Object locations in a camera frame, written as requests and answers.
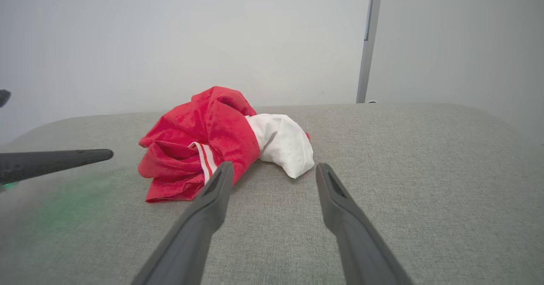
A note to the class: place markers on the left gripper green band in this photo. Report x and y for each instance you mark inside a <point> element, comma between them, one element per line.
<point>6,186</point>

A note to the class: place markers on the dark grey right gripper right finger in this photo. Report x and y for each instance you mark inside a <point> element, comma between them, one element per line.
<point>352,234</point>

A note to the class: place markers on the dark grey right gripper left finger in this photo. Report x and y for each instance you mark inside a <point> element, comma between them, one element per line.
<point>199,225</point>

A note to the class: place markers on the red basketball jersey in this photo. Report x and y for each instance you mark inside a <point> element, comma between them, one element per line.
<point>212,127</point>

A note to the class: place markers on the grey fabric sofa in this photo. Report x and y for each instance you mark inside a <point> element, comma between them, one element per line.
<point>425,191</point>

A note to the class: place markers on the grey metal post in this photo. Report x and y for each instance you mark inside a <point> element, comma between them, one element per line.
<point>368,42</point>

